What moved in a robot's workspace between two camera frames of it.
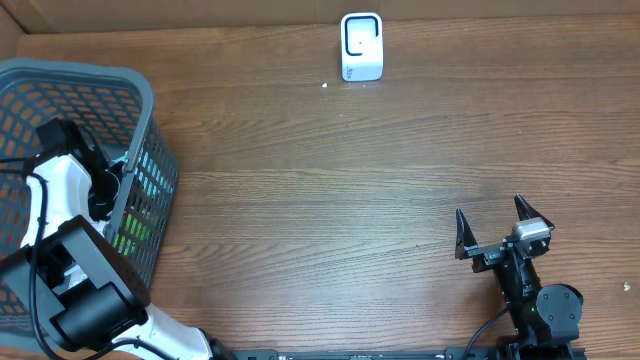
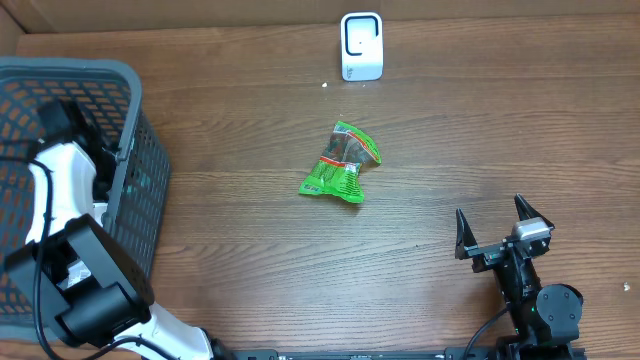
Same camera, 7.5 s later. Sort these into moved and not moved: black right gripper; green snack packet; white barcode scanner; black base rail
Moved: green snack packet
Not moved: black right gripper; black base rail; white barcode scanner
